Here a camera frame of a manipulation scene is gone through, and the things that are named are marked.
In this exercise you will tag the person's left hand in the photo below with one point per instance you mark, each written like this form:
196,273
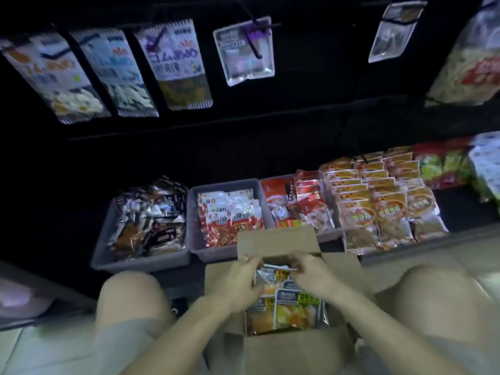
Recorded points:
234,285

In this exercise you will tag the person's right hand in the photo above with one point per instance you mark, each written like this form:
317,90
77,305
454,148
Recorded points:
316,277

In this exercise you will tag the person's left fingers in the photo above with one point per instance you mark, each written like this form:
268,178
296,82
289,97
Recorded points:
254,266

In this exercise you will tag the person's right fingers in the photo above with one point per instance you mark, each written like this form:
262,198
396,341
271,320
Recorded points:
297,263

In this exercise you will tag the silver snack packet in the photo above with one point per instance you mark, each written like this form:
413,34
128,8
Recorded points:
273,271

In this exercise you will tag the person's right forearm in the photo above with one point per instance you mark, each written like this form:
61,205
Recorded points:
382,331

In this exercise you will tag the person's left forearm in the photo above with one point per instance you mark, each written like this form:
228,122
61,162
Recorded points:
179,339

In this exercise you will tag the brown cardboard box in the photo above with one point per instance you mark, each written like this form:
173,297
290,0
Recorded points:
273,242

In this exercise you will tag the grey plastic bin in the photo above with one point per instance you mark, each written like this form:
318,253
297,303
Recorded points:
136,263
218,253
265,181

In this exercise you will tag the stack of yellow label packets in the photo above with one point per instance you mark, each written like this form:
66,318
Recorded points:
285,308

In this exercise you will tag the pile of red white packets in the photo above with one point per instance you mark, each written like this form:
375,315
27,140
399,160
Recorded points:
228,218

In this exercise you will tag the rows of orange brown packets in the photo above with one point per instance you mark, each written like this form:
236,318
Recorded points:
386,203

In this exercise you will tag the pile of dark shiny packets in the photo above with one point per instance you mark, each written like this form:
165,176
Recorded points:
150,222

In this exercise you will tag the person's left leg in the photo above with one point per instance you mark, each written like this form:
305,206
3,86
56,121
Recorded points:
129,304

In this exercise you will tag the person's leg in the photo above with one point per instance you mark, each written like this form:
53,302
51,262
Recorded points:
441,304
129,304

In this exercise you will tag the black display shelf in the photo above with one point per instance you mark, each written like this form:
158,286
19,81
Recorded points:
304,124

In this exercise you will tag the person's right leg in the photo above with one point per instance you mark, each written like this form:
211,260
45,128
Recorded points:
441,304

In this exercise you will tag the grey shorts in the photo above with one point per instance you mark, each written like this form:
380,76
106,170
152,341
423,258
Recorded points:
117,351

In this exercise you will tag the red green snack bag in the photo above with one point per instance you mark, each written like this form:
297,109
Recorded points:
443,163

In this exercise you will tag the hanging clear silver packet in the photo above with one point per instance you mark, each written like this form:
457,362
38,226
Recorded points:
244,58

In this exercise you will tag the blue white snack bags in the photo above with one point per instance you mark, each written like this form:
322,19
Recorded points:
486,163

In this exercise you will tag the hanging white yellow snack packet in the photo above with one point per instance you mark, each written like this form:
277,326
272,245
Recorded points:
175,62

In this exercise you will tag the hanging white blue snack packet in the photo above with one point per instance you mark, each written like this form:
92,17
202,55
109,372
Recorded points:
117,78

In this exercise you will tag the hanging small silver packet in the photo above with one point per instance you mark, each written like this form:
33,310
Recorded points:
394,31

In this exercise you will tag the large clear snack bag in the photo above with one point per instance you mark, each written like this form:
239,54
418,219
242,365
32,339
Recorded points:
468,62

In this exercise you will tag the hanging white orange snack packet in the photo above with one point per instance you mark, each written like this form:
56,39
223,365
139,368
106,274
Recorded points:
54,78

